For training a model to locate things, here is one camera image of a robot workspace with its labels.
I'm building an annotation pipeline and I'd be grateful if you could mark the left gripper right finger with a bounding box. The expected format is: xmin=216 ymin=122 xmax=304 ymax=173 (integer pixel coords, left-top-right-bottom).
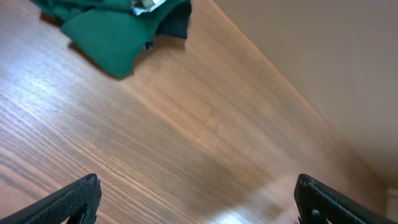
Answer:
xmin=294 ymin=174 xmax=395 ymax=224

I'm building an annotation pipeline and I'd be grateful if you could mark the dark green folded garment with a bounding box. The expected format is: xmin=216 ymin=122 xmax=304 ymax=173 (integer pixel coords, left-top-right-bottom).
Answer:
xmin=32 ymin=0 xmax=192 ymax=79

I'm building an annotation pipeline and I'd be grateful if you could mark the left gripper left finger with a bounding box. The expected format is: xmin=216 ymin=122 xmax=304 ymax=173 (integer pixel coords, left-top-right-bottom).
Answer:
xmin=1 ymin=174 xmax=102 ymax=224

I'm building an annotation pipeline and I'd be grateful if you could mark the light patterned folded cloth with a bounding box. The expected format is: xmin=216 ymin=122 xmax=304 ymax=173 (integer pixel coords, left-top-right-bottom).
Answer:
xmin=130 ymin=0 xmax=167 ymax=16

